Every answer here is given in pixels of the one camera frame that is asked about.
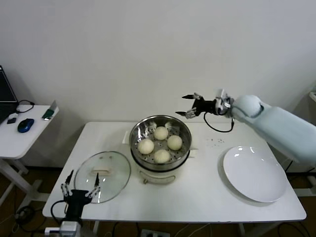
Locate black looped cable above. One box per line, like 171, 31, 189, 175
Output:
14, 100, 35, 115

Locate blue computer mouse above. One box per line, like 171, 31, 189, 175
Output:
16, 118, 35, 134

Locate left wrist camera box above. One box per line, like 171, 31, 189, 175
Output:
44, 220, 83, 237

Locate small white side table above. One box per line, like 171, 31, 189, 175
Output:
0, 105, 60, 207

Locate white steamed baozi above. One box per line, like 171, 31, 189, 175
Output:
153, 149, 171, 164
153, 126, 169, 141
137, 138, 155, 155
167, 135, 183, 151

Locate white power strip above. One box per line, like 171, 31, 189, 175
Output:
140, 229, 171, 237

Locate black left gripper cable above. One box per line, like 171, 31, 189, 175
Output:
50, 199, 69, 223

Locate black laptop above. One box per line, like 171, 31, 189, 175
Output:
0, 65, 18, 124

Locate perforated steel steamer basket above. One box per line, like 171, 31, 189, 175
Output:
121, 115, 199, 171

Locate white metal floor frame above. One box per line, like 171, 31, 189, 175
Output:
287, 170, 316, 197

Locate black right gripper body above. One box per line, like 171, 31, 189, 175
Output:
193, 98, 218, 116

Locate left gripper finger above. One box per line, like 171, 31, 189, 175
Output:
85, 172, 102, 198
61, 169, 75, 197

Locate green card in holder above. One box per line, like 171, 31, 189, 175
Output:
41, 100, 58, 122

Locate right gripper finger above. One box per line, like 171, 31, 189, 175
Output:
175, 107, 198, 119
182, 92, 204, 102

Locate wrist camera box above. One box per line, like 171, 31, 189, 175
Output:
214, 88, 235, 116
44, 220, 83, 237

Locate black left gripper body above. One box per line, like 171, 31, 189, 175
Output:
65, 189, 91, 220

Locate hanging cables with plug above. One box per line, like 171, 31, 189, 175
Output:
282, 155, 316, 173

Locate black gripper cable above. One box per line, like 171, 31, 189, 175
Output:
203, 112, 235, 133
50, 199, 69, 223

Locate large white plate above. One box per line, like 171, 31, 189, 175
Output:
223, 146, 287, 203

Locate coiled black floor cable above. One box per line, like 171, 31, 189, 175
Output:
12, 206, 35, 234

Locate round glass pot lid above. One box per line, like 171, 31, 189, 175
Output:
74, 151, 131, 204

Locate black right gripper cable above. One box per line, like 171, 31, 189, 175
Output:
203, 112, 235, 133

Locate scattered dark crumbs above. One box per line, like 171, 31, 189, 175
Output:
206, 137, 225, 147

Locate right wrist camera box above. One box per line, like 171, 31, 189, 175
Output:
214, 88, 235, 116

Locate white rectangular work table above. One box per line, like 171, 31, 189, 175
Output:
41, 121, 307, 237

